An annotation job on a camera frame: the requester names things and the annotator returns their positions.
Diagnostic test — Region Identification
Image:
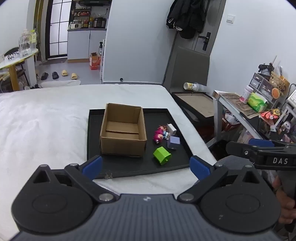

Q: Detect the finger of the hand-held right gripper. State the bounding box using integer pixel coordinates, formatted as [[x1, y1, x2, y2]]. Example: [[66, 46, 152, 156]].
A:
[[248, 138, 296, 150], [226, 141, 257, 163]]

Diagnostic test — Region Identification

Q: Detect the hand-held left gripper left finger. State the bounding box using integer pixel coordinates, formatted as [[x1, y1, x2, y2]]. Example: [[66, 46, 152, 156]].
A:
[[32, 156, 121, 204]]

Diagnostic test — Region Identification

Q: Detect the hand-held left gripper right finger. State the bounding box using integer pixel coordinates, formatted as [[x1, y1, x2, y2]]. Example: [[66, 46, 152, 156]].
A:
[[178, 156, 264, 204]]

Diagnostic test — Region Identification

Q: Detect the brown cardboard box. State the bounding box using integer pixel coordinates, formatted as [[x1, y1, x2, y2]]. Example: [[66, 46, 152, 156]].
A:
[[100, 103, 147, 158]]

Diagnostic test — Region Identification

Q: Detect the purple rabbit cube toy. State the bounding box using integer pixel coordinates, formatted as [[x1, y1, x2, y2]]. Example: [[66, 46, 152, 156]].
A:
[[167, 136, 181, 150]]

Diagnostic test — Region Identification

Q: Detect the green toy house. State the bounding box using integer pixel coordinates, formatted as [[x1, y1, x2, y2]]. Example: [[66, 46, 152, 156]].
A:
[[153, 147, 172, 166]]

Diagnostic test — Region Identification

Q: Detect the black tray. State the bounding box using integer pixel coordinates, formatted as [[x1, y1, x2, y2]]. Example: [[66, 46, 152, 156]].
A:
[[87, 108, 193, 179]]

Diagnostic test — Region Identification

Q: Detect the small doll figure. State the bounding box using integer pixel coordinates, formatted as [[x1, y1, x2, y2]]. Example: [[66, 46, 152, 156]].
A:
[[159, 125, 170, 141]]

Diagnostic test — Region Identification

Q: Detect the pink toy dinosaur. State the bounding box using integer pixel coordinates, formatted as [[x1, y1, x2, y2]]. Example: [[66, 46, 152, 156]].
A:
[[153, 129, 164, 144]]

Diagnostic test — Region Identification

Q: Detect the person's right hand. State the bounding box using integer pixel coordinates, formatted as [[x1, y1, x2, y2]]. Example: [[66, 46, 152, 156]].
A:
[[273, 175, 296, 223]]

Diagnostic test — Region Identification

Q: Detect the orange snack packet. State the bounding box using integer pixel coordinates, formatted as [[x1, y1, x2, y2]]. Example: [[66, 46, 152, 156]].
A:
[[260, 109, 281, 120]]

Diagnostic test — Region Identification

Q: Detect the green tissue pack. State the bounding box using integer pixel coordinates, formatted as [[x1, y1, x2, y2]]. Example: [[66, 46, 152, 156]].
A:
[[247, 92, 268, 113]]

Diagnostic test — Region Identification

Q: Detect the metal side shelf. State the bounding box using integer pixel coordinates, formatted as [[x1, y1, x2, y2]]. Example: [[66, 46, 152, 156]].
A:
[[212, 90, 296, 149]]

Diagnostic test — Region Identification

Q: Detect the pink capped bottle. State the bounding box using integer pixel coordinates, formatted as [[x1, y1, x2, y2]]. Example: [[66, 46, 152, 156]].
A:
[[240, 85, 253, 103]]

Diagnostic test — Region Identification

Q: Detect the dark drawer organizer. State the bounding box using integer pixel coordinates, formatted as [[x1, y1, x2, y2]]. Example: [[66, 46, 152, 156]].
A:
[[250, 72, 275, 98]]

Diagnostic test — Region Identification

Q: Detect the black framed brown board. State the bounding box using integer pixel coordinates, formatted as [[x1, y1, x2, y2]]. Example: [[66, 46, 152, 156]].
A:
[[171, 92, 216, 127]]

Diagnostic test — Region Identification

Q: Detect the white bed blanket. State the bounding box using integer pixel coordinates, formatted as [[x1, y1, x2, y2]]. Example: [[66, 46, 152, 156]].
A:
[[0, 84, 218, 241]]

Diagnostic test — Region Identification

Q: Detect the printed paper cup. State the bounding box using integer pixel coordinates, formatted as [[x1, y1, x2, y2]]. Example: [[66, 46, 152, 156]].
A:
[[183, 82, 208, 92]]

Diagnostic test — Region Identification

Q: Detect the white floor mat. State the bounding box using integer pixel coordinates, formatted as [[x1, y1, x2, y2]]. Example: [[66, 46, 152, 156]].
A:
[[41, 80, 81, 88]]

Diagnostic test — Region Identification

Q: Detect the grey leaning panel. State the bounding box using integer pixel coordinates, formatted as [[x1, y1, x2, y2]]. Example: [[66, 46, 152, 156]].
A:
[[170, 46, 210, 93]]

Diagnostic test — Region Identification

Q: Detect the orange carton box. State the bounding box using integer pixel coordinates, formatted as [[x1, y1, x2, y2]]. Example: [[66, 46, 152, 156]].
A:
[[89, 52, 102, 70]]

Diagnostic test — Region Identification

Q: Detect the black door lock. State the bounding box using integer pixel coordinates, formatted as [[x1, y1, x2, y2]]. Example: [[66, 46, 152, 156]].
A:
[[202, 32, 211, 51]]

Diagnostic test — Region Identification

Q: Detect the grey kitchen cabinet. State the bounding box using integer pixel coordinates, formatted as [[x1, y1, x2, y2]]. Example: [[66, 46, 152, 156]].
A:
[[67, 29, 107, 63]]

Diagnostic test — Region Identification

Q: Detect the yellow round table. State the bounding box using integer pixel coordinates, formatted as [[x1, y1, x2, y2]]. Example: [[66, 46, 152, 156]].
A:
[[0, 47, 38, 91]]

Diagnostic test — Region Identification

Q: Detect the grey door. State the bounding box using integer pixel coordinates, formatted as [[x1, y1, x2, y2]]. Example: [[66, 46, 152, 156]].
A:
[[163, 0, 226, 87]]

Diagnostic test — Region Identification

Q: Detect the clear glass bottle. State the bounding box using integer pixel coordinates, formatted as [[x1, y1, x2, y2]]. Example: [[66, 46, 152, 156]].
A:
[[18, 30, 32, 58]]

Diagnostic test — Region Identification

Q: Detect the black framed glass door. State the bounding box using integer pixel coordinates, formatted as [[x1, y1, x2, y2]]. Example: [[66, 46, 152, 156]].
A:
[[45, 0, 70, 59]]

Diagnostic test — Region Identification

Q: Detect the black rice cooker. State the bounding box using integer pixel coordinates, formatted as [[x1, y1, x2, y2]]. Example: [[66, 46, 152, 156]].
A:
[[94, 17, 107, 29]]

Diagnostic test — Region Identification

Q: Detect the black hanging jacket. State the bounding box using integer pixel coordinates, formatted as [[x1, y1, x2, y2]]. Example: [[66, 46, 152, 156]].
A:
[[166, 0, 207, 39]]

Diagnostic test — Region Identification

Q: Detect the yellow wire basket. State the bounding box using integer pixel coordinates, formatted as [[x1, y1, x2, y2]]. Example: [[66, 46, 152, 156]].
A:
[[269, 71, 290, 95]]

